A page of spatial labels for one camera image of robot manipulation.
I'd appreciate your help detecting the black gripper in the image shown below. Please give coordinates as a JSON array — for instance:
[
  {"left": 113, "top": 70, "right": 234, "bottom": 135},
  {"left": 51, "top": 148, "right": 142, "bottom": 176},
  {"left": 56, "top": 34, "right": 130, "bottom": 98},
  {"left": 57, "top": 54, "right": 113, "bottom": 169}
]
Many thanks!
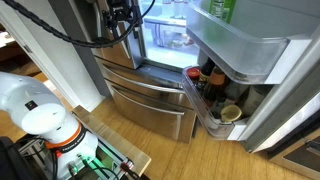
[{"left": 102, "top": 0, "right": 142, "bottom": 39}]

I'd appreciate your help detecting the green plastic bottle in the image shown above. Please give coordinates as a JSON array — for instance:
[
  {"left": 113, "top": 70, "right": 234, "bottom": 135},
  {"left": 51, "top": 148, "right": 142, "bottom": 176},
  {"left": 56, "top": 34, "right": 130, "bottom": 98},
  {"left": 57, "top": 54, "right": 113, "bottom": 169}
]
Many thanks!
[{"left": 209, "top": 0, "right": 236, "bottom": 23}]

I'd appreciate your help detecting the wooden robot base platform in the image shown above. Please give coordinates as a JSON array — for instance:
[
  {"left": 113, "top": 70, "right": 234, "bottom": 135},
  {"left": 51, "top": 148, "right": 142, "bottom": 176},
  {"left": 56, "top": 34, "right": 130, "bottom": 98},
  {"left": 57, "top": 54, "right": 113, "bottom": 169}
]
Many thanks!
[{"left": 72, "top": 106, "right": 151, "bottom": 176}]

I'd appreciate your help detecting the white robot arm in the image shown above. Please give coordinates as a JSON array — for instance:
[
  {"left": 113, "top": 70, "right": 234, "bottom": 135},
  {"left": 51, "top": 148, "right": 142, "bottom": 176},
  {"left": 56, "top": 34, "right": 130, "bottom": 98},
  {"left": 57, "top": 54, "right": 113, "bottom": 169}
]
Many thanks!
[{"left": 0, "top": 72, "right": 102, "bottom": 178}]

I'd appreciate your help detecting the left stainless refrigerator door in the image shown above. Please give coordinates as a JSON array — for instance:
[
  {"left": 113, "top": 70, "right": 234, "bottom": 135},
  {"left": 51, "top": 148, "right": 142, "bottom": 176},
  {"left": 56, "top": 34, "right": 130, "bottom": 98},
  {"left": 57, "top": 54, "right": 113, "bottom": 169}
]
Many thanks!
[{"left": 70, "top": 0, "right": 143, "bottom": 69}]

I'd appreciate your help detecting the clear vegetable crisper drawer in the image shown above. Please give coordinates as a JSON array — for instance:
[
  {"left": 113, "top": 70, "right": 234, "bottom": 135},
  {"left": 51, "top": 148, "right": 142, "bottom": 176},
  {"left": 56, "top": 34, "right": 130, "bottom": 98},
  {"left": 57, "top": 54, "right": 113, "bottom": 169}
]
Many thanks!
[{"left": 152, "top": 24, "right": 194, "bottom": 49}]

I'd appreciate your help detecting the upper stainless freezer drawer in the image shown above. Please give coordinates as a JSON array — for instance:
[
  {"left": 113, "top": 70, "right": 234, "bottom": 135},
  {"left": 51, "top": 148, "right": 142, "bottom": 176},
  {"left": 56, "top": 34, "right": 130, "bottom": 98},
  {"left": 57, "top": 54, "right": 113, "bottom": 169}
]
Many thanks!
[{"left": 96, "top": 57, "right": 192, "bottom": 109}]

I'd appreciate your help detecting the stainless freezer drawer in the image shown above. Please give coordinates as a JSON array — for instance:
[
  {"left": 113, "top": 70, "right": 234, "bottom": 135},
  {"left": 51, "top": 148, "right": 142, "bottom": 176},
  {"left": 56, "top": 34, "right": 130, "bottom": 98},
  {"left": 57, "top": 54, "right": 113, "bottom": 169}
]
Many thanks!
[
  {"left": 96, "top": 57, "right": 192, "bottom": 109},
  {"left": 107, "top": 81, "right": 195, "bottom": 143}
]

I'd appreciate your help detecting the red capped sauce bottle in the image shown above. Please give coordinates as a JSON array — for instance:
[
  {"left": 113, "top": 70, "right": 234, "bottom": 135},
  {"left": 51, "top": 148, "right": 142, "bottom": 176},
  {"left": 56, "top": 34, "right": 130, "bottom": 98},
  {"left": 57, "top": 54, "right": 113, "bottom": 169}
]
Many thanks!
[{"left": 186, "top": 67, "right": 200, "bottom": 86}]

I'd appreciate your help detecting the lower stainless freezer drawer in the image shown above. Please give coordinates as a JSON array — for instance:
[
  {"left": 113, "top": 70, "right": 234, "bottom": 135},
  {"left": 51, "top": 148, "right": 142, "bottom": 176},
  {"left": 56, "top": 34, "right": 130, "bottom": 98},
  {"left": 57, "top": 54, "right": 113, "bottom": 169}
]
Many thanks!
[{"left": 107, "top": 81, "right": 195, "bottom": 143}]

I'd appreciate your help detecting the dark sauce bottle black cap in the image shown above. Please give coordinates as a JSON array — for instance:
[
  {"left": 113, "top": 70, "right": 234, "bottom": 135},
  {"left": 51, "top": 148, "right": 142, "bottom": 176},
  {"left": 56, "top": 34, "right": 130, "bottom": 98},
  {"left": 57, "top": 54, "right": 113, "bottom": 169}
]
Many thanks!
[{"left": 199, "top": 58, "right": 215, "bottom": 82}]

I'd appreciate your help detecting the brown sauce bottle orange label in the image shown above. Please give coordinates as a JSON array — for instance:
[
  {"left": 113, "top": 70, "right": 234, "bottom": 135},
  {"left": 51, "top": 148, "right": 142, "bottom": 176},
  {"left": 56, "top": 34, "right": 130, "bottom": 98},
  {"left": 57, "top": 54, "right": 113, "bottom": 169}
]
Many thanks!
[{"left": 203, "top": 67, "right": 226, "bottom": 107}]

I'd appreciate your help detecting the lower clear door bin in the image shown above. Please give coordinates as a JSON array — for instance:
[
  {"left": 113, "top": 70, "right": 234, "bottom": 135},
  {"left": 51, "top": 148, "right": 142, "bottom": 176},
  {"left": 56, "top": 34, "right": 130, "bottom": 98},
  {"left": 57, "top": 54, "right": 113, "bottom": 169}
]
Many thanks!
[{"left": 182, "top": 66, "right": 247, "bottom": 141}]

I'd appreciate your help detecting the clear door bin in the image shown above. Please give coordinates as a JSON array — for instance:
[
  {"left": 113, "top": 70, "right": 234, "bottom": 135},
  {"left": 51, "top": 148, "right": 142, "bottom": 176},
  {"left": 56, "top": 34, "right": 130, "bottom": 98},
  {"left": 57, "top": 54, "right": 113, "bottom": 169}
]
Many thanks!
[
  {"left": 182, "top": 66, "right": 247, "bottom": 141},
  {"left": 185, "top": 2, "right": 312, "bottom": 85}
]

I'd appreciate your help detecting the upper clear door bin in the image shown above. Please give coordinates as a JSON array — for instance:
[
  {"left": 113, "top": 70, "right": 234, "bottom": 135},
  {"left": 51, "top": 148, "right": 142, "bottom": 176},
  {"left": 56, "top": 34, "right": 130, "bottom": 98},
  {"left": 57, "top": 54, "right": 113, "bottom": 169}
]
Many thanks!
[{"left": 185, "top": 2, "right": 312, "bottom": 85}]

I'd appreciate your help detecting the small dark bottle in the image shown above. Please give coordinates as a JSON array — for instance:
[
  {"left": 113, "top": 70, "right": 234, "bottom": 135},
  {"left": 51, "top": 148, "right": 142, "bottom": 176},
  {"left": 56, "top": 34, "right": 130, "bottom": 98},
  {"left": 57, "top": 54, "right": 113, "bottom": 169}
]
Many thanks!
[{"left": 210, "top": 96, "right": 226, "bottom": 119}]

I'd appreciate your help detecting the right open refrigerator door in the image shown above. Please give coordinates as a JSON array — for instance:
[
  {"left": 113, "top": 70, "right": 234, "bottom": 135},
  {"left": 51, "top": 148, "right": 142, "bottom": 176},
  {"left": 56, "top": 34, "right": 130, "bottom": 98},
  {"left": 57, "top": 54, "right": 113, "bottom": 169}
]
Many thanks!
[{"left": 181, "top": 0, "right": 320, "bottom": 154}]

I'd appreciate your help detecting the dark cabinet drawer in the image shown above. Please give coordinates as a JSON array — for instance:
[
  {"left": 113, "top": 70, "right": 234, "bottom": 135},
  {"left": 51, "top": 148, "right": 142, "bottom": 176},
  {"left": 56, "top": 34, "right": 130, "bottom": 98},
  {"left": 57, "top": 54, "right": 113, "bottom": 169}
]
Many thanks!
[{"left": 268, "top": 128, "right": 320, "bottom": 180}]

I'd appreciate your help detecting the yellow lidded jar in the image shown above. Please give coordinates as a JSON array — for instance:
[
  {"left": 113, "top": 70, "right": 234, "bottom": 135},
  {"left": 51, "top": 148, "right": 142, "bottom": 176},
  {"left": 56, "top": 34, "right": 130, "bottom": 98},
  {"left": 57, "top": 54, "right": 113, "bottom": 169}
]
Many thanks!
[{"left": 220, "top": 105, "right": 242, "bottom": 122}]

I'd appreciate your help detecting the grey tall jar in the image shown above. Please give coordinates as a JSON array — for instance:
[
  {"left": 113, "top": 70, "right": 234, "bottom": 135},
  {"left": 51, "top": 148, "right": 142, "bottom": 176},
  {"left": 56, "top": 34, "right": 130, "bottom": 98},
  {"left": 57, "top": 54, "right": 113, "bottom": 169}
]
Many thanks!
[{"left": 242, "top": 85, "right": 271, "bottom": 116}]

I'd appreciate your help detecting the black braided cable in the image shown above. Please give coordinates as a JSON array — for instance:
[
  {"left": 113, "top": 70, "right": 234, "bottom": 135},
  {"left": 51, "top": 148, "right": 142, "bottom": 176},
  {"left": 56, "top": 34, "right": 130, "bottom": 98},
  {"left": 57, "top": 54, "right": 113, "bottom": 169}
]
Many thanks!
[{"left": 2, "top": 0, "right": 156, "bottom": 49}]

